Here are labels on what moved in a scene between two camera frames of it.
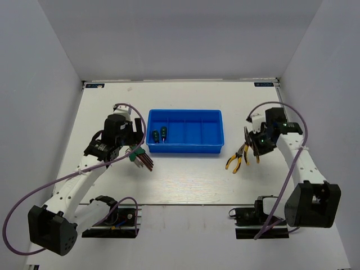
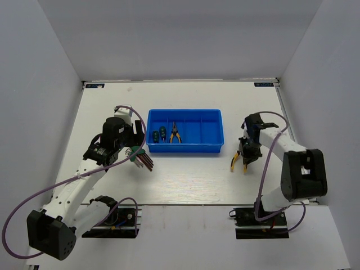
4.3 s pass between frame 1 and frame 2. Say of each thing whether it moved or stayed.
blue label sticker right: stayed
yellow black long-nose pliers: moved
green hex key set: stayed
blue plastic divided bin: stayed
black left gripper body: stayed
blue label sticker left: stayed
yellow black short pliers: moved
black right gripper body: moved
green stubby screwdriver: stayed
